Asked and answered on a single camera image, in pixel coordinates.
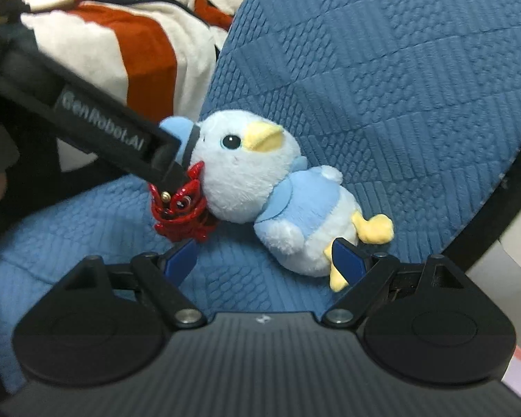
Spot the white panel with black trim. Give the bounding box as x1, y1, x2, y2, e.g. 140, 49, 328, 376
440, 126, 521, 272

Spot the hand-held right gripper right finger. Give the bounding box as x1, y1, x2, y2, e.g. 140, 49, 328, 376
322, 238, 465, 330

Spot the red lion charm ornament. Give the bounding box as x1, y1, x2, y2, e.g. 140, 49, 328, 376
149, 161, 220, 242

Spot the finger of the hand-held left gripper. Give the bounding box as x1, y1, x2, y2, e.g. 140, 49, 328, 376
150, 123, 200, 195

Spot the striped red black white blanket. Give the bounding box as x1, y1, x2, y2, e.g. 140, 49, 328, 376
0, 0, 253, 175

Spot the blue quilted mat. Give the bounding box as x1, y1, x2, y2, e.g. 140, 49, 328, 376
0, 0, 521, 396

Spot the light blue penguin plush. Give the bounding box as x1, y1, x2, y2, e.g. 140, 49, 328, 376
160, 110, 395, 293

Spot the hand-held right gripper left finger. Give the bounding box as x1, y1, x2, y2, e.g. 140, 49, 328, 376
63, 239, 207, 330

